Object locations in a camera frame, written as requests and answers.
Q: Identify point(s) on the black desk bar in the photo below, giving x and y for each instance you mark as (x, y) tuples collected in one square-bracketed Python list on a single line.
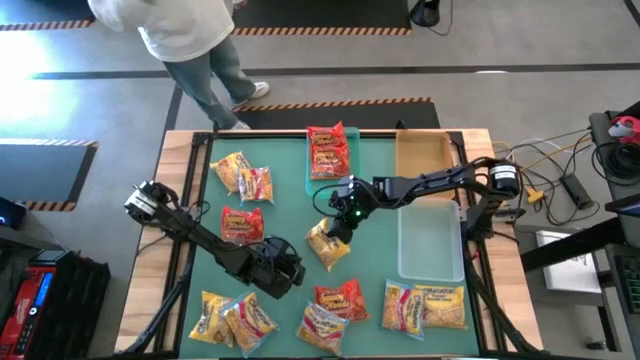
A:
[(570, 244)]

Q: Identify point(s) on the teal plastic bin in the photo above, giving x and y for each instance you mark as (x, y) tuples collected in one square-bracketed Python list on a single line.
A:
[(354, 165)]

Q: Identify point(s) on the person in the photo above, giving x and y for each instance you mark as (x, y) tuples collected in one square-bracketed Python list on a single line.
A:
[(185, 25)]

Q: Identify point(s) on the white paper box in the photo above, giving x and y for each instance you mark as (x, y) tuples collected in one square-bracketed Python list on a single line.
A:
[(570, 275)]

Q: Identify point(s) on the red and white object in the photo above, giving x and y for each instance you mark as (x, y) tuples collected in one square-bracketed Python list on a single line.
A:
[(627, 131)]

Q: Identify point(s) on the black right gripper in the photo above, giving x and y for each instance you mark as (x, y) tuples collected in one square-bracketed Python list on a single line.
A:
[(357, 200)]

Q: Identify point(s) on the blue-edged Maruchan noodle pack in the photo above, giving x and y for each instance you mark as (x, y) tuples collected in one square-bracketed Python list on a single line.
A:
[(401, 310), (256, 185), (320, 330), (247, 322)]

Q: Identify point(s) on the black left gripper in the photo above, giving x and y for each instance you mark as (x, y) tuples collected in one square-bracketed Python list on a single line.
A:
[(272, 262)]

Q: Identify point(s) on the black power brick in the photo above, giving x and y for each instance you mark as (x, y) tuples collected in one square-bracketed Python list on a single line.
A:
[(576, 191)]

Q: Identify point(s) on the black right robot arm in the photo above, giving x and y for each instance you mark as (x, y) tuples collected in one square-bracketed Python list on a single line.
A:
[(440, 182)]

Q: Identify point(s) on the clear plastic bin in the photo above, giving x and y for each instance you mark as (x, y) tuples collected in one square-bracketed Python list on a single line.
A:
[(430, 245)]

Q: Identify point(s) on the green table mat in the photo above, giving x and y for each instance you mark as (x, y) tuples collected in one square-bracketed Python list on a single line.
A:
[(290, 215)]

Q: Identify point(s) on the black metal table frame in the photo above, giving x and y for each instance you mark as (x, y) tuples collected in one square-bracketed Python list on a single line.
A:
[(200, 139)]

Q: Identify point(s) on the black stand base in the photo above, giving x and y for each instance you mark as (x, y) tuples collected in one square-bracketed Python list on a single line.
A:
[(425, 12)]

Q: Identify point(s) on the dark side desk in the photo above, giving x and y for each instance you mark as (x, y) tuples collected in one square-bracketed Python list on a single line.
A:
[(598, 131)]

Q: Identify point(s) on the red electronic device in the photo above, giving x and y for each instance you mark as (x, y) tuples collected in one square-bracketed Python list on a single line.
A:
[(20, 310)]

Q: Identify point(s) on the black crate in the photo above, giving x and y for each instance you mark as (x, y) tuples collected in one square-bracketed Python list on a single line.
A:
[(75, 300)]

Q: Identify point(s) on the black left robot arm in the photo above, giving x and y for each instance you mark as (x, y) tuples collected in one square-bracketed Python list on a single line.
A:
[(200, 237)]

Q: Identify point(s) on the black device with blue light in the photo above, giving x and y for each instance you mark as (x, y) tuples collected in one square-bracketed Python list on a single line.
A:
[(12, 212)]

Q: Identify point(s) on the small black floor object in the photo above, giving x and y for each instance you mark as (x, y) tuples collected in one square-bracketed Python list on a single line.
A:
[(595, 345)]

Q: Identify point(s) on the black hazard-striped floor mat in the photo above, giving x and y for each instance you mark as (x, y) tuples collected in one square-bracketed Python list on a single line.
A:
[(350, 117), (320, 12), (45, 10), (40, 172)]

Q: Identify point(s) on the red Saucy Noods pack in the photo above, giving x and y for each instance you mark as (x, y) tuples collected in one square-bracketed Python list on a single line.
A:
[(330, 162), (345, 300), (242, 225), (327, 135)]

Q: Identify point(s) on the brown cardboard bin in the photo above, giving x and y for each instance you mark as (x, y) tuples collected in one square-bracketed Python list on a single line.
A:
[(422, 155)]

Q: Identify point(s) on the black keyboard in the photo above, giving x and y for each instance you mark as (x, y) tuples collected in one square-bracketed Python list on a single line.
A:
[(631, 280)]

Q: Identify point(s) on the yellow plug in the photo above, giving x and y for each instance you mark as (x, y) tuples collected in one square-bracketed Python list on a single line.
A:
[(535, 195)]

